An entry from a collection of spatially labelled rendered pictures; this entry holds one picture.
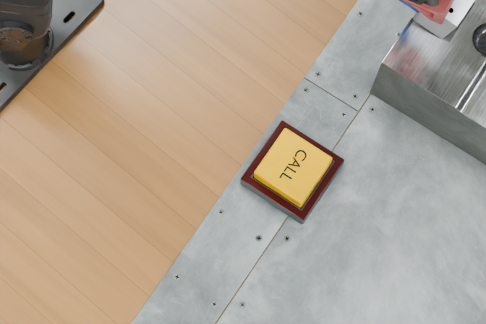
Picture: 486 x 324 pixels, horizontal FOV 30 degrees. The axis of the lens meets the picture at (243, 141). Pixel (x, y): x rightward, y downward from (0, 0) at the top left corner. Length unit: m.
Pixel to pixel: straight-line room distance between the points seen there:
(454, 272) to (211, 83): 0.33
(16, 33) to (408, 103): 0.41
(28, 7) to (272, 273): 0.36
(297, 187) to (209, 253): 0.12
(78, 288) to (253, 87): 0.29
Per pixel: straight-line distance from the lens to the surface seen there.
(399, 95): 0.97
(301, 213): 0.94
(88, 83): 1.02
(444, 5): 0.83
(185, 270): 0.95
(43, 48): 1.01
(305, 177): 0.93
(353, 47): 1.02
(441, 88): 0.92
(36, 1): 0.87
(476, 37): 0.96
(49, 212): 0.98
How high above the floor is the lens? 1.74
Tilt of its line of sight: 73 degrees down
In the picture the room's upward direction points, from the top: straight up
